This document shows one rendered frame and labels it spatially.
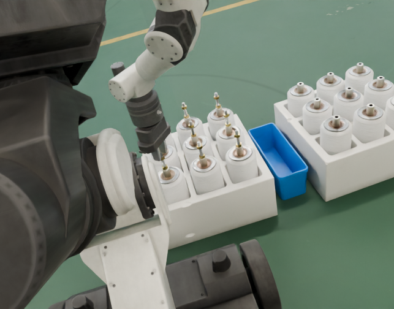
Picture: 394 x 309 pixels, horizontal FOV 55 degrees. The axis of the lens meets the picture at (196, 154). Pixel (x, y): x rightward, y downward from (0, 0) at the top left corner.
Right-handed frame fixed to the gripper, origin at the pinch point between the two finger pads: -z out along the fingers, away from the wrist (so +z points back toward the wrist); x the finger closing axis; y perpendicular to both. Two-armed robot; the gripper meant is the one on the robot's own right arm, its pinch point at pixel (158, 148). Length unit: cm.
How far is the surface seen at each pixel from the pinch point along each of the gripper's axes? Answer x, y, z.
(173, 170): -2.4, 0.6, -10.8
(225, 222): -2.9, 15.0, -31.3
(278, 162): -40, 20, -36
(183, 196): 1.1, 4.5, -18.0
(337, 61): -121, 25, -36
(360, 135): -39, 49, -17
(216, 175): -6.4, 13.5, -13.3
